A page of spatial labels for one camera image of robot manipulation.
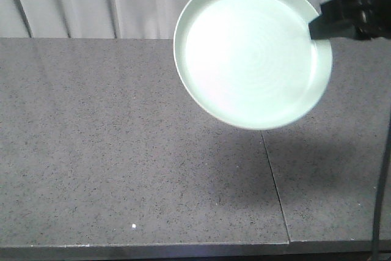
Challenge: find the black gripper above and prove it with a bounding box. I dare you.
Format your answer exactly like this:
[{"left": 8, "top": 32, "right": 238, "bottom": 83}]
[{"left": 309, "top": 0, "right": 390, "bottom": 40}]

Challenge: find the light green round plate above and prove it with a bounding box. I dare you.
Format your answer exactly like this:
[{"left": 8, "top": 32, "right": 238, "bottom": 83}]
[{"left": 173, "top": 0, "right": 333, "bottom": 130}]

